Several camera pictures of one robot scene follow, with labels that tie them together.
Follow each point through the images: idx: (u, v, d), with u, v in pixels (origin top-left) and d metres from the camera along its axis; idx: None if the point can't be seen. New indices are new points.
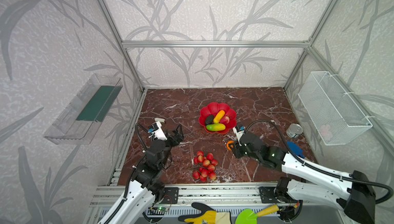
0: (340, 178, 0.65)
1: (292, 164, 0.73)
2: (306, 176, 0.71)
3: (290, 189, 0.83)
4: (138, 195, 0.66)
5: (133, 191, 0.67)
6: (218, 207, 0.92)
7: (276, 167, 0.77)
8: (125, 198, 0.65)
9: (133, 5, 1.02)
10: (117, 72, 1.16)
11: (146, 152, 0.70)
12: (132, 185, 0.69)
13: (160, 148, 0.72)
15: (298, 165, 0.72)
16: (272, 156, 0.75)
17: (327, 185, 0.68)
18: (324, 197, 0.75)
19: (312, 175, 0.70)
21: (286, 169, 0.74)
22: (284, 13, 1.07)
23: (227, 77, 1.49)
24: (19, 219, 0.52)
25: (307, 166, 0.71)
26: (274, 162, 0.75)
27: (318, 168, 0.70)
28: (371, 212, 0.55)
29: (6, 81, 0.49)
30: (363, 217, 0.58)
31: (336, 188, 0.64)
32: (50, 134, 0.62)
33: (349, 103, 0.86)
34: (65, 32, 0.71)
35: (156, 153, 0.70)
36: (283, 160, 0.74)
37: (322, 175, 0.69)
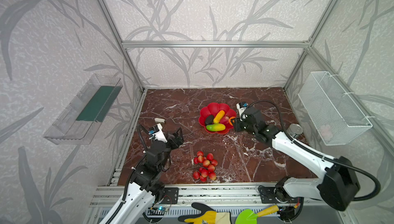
0: (323, 158, 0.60)
1: (281, 139, 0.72)
2: (292, 153, 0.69)
3: (286, 183, 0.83)
4: (137, 197, 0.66)
5: (132, 193, 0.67)
6: (218, 207, 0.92)
7: (269, 143, 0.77)
8: (123, 201, 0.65)
9: (133, 5, 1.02)
10: (117, 72, 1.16)
11: (146, 153, 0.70)
12: (131, 187, 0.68)
13: (160, 149, 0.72)
15: (287, 142, 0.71)
16: (267, 130, 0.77)
17: (309, 163, 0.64)
18: (309, 186, 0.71)
19: (297, 151, 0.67)
21: (275, 144, 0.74)
22: (284, 13, 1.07)
23: (227, 77, 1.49)
24: (19, 219, 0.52)
25: (294, 144, 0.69)
26: (267, 136, 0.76)
27: (304, 146, 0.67)
28: (341, 192, 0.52)
29: (6, 81, 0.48)
30: (336, 198, 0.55)
31: (316, 167, 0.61)
32: (50, 134, 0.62)
33: (349, 103, 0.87)
34: (65, 32, 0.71)
35: (156, 154, 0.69)
36: (275, 136, 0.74)
37: (306, 153, 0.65)
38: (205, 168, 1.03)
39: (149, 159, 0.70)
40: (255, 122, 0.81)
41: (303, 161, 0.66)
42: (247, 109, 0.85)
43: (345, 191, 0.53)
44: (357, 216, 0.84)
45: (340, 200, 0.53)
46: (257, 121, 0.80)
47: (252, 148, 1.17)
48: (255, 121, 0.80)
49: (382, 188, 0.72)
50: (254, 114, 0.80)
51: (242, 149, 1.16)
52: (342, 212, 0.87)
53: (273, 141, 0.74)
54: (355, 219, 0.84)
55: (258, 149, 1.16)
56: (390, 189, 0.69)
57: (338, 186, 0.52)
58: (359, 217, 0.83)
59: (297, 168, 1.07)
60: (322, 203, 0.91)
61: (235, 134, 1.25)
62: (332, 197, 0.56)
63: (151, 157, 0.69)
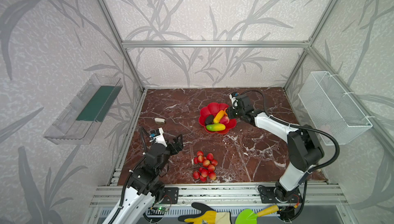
0: (289, 125, 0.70)
1: (261, 116, 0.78)
2: (269, 126, 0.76)
3: (282, 179, 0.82)
4: (134, 201, 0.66)
5: (129, 198, 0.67)
6: (218, 207, 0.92)
7: (253, 123, 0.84)
8: (121, 206, 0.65)
9: (133, 4, 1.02)
10: (117, 72, 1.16)
11: (146, 155, 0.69)
12: (127, 192, 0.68)
13: (160, 151, 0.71)
15: (266, 118, 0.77)
16: (252, 112, 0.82)
17: (279, 132, 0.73)
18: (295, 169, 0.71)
19: (271, 123, 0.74)
21: (257, 123, 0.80)
22: (284, 13, 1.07)
23: (227, 77, 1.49)
24: (19, 219, 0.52)
25: (271, 118, 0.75)
26: (252, 117, 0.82)
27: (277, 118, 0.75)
28: (300, 150, 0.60)
29: (6, 81, 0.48)
30: (299, 157, 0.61)
31: (283, 133, 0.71)
32: (50, 134, 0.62)
33: (350, 103, 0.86)
34: (65, 32, 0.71)
35: (156, 156, 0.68)
36: (258, 115, 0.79)
37: (277, 124, 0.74)
38: (205, 168, 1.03)
39: (148, 160, 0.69)
40: (242, 106, 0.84)
41: (276, 131, 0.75)
42: (238, 95, 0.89)
43: (303, 150, 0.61)
44: (357, 216, 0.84)
45: (300, 159, 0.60)
46: (245, 105, 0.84)
47: (252, 148, 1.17)
48: (243, 106, 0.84)
49: (382, 188, 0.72)
50: (243, 99, 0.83)
51: (242, 149, 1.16)
52: (342, 212, 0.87)
53: (256, 120, 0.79)
54: (355, 219, 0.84)
55: (258, 149, 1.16)
56: (390, 189, 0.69)
57: (296, 144, 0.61)
58: (359, 217, 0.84)
59: None
60: (322, 203, 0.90)
61: (235, 134, 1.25)
62: (297, 159, 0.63)
63: (150, 159, 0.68)
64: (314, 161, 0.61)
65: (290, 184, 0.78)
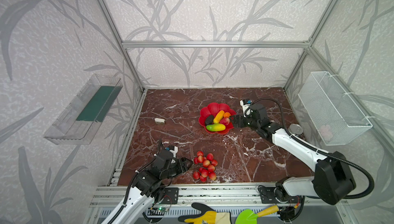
0: (317, 151, 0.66)
1: (280, 134, 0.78)
2: (287, 145, 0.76)
3: (287, 182, 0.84)
4: (137, 201, 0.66)
5: (132, 197, 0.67)
6: (218, 207, 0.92)
7: (270, 139, 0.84)
8: (124, 204, 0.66)
9: (133, 5, 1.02)
10: (117, 72, 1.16)
11: (156, 157, 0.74)
12: (132, 191, 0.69)
13: (170, 156, 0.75)
15: (285, 136, 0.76)
16: (268, 127, 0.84)
17: (303, 156, 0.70)
18: (306, 184, 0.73)
19: (293, 144, 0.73)
21: (274, 140, 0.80)
22: (284, 14, 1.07)
23: (227, 77, 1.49)
24: (19, 219, 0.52)
25: (292, 138, 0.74)
26: (268, 132, 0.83)
27: (301, 141, 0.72)
28: (330, 184, 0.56)
29: (6, 81, 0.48)
30: (328, 190, 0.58)
31: (311, 160, 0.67)
32: (50, 134, 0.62)
33: (349, 103, 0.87)
34: (65, 32, 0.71)
35: (165, 159, 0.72)
36: (276, 131, 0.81)
37: (300, 146, 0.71)
38: (205, 168, 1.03)
39: (157, 163, 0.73)
40: (258, 118, 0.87)
41: (298, 154, 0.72)
42: (252, 106, 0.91)
43: (335, 184, 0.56)
44: (357, 215, 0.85)
45: (331, 191, 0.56)
46: (261, 118, 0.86)
47: (252, 148, 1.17)
48: (259, 118, 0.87)
49: (382, 188, 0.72)
50: (259, 110, 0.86)
51: (242, 149, 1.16)
52: (343, 212, 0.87)
53: (274, 136, 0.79)
54: (355, 219, 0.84)
55: (258, 149, 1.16)
56: (391, 190, 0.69)
57: (327, 176, 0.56)
58: (359, 217, 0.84)
59: (297, 168, 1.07)
60: (321, 203, 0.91)
61: (235, 134, 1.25)
62: (323, 190, 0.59)
63: (159, 161, 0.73)
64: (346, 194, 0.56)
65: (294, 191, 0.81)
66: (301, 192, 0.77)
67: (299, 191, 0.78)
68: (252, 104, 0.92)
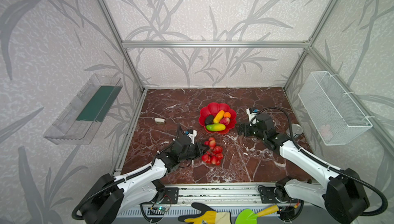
0: (329, 167, 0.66)
1: (289, 147, 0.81)
2: (296, 159, 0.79)
3: (288, 183, 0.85)
4: (161, 170, 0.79)
5: (157, 165, 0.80)
6: (218, 207, 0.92)
7: (276, 151, 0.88)
8: (151, 167, 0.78)
9: (133, 5, 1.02)
10: (117, 72, 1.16)
11: (175, 143, 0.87)
12: (157, 161, 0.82)
13: (187, 141, 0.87)
15: (293, 150, 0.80)
16: (275, 139, 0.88)
17: (315, 172, 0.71)
18: (313, 193, 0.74)
19: (301, 159, 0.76)
21: (282, 152, 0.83)
22: (284, 14, 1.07)
23: (227, 77, 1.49)
24: (19, 219, 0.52)
25: (301, 153, 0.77)
26: (275, 144, 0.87)
27: (312, 157, 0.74)
28: (343, 203, 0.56)
29: (6, 81, 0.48)
30: (341, 210, 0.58)
31: (321, 176, 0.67)
32: (50, 134, 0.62)
33: (349, 103, 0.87)
34: (65, 32, 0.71)
35: (182, 144, 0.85)
36: (283, 143, 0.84)
37: (312, 163, 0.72)
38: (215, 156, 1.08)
39: (176, 147, 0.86)
40: (265, 128, 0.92)
41: (310, 169, 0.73)
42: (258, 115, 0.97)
43: (348, 203, 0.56)
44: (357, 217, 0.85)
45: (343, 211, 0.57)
46: (268, 128, 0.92)
47: (252, 148, 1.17)
48: (266, 127, 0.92)
49: (382, 188, 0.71)
50: (266, 121, 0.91)
51: (242, 149, 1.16)
52: None
53: (281, 148, 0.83)
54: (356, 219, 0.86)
55: (258, 149, 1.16)
56: (391, 190, 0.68)
57: (340, 196, 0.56)
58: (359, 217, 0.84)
59: (297, 168, 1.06)
60: None
61: (235, 134, 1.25)
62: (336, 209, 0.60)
63: (178, 146, 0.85)
64: (358, 212, 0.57)
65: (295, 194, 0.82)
66: (303, 199, 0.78)
67: (301, 197, 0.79)
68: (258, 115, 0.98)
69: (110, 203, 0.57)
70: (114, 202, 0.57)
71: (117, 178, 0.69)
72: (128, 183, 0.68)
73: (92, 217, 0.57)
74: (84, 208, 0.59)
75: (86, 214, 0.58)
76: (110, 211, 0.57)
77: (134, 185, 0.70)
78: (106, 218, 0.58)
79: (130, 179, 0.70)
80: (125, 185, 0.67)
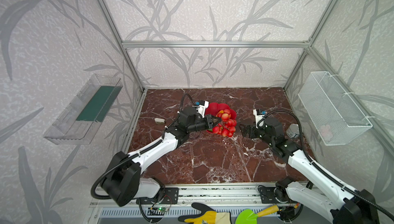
0: (343, 187, 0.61)
1: (299, 158, 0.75)
2: (307, 171, 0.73)
3: (291, 187, 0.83)
4: (172, 142, 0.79)
5: (168, 138, 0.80)
6: (218, 207, 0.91)
7: (284, 159, 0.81)
8: (162, 140, 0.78)
9: (133, 5, 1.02)
10: (117, 72, 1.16)
11: (180, 114, 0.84)
12: (166, 135, 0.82)
13: (192, 112, 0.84)
15: (304, 162, 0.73)
16: (284, 146, 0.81)
17: (326, 189, 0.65)
18: (318, 204, 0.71)
19: (312, 172, 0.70)
21: (291, 161, 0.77)
22: (284, 14, 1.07)
23: (227, 77, 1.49)
24: (19, 219, 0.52)
25: (313, 166, 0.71)
26: (283, 151, 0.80)
27: (325, 172, 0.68)
28: None
29: (6, 81, 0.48)
30: None
31: (334, 195, 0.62)
32: (50, 134, 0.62)
33: (349, 103, 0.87)
34: (65, 32, 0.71)
35: (189, 115, 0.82)
36: (293, 153, 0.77)
37: (324, 179, 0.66)
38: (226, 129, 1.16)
39: (182, 118, 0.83)
40: (274, 134, 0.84)
41: (320, 184, 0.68)
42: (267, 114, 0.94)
43: None
44: None
45: None
46: (277, 135, 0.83)
47: (252, 148, 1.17)
48: (275, 134, 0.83)
49: (382, 188, 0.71)
50: (276, 126, 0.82)
51: (242, 149, 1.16)
52: None
53: (291, 158, 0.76)
54: None
55: (258, 149, 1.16)
56: (391, 190, 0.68)
57: (355, 220, 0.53)
58: None
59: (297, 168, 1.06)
60: None
61: (235, 134, 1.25)
62: None
63: (183, 117, 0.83)
64: None
65: (297, 198, 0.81)
66: (308, 205, 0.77)
67: (303, 201, 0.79)
68: (267, 118, 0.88)
69: (129, 176, 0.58)
70: (133, 175, 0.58)
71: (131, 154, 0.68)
72: (143, 157, 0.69)
73: (115, 191, 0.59)
74: (107, 186, 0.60)
75: (110, 190, 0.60)
76: (130, 184, 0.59)
77: (149, 159, 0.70)
78: (129, 190, 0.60)
79: (143, 153, 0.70)
80: (140, 159, 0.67)
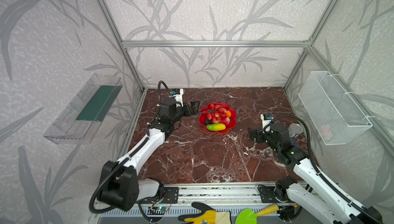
0: (350, 203, 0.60)
1: (306, 167, 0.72)
2: (312, 182, 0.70)
3: (291, 189, 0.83)
4: (159, 136, 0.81)
5: (154, 134, 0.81)
6: (218, 207, 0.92)
7: (290, 166, 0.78)
8: (149, 137, 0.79)
9: (133, 4, 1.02)
10: (117, 72, 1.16)
11: (161, 106, 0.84)
12: (152, 130, 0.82)
13: (173, 101, 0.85)
15: (311, 172, 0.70)
16: (291, 154, 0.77)
17: (331, 201, 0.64)
18: (321, 212, 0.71)
19: (317, 183, 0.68)
21: (296, 170, 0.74)
22: (284, 13, 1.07)
23: (227, 77, 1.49)
24: (19, 219, 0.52)
25: (320, 177, 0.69)
26: (290, 158, 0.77)
27: (332, 184, 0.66)
28: None
29: (6, 80, 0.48)
30: None
31: (339, 209, 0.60)
32: (50, 134, 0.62)
33: (349, 103, 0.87)
34: (65, 31, 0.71)
35: (169, 105, 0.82)
36: (300, 161, 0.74)
37: (331, 191, 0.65)
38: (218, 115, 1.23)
39: (163, 110, 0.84)
40: (279, 140, 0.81)
41: (325, 196, 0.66)
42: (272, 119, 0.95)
43: None
44: None
45: None
46: (283, 141, 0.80)
47: (252, 148, 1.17)
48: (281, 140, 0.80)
49: (382, 188, 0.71)
50: (281, 133, 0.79)
51: (242, 149, 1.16)
52: None
53: (296, 167, 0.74)
54: None
55: (258, 150, 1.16)
56: (390, 190, 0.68)
57: None
58: None
59: None
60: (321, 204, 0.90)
61: (235, 133, 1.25)
62: None
63: (164, 108, 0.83)
64: None
65: (296, 200, 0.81)
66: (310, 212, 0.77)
67: (302, 204, 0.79)
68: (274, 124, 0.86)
69: (127, 179, 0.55)
70: (132, 176, 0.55)
71: (120, 159, 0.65)
72: (134, 159, 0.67)
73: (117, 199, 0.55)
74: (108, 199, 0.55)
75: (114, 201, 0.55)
76: (130, 186, 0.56)
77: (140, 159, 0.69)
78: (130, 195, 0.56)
79: (133, 155, 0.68)
80: (132, 162, 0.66)
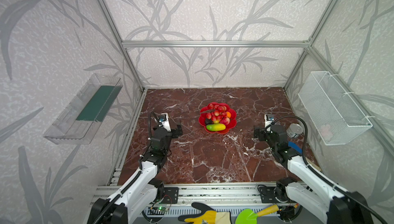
0: (334, 187, 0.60)
1: (296, 162, 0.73)
2: (302, 175, 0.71)
3: (288, 186, 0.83)
4: (152, 169, 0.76)
5: (146, 167, 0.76)
6: (218, 207, 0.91)
7: (284, 165, 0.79)
8: (140, 170, 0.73)
9: (133, 4, 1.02)
10: (117, 72, 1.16)
11: (152, 139, 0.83)
12: (144, 163, 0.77)
13: (163, 133, 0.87)
15: (301, 165, 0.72)
16: (285, 153, 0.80)
17: (319, 189, 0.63)
18: (316, 205, 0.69)
19: (306, 175, 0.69)
21: (289, 166, 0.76)
22: (284, 13, 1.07)
23: (227, 77, 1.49)
24: (19, 219, 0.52)
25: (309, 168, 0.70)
26: (283, 157, 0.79)
27: (319, 174, 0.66)
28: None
29: (6, 81, 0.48)
30: None
31: (324, 194, 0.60)
32: (50, 134, 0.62)
33: (349, 103, 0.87)
34: (65, 32, 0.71)
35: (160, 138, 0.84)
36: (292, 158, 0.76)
37: (317, 179, 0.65)
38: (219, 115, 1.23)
39: (154, 143, 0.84)
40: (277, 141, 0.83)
41: (314, 187, 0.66)
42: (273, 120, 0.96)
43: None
44: None
45: None
46: (280, 141, 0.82)
47: (252, 148, 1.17)
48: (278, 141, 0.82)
49: (382, 188, 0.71)
50: (280, 134, 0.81)
51: (242, 149, 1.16)
52: None
53: (288, 164, 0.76)
54: None
55: (258, 150, 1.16)
56: (390, 190, 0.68)
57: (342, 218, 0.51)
58: None
59: None
60: None
61: (235, 134, 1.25)
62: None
63: (155, 141, 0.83)
64: None
65: (294, 197, 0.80)
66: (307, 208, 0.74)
67: (299, 200, 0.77)
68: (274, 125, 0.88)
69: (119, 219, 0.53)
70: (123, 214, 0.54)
71: (111, 197, 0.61)
72: (125, 195, 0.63)
73: None
74: None
75: None
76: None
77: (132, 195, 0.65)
78: None
79: (125, 191, 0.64)
80: (123, 199, 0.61)
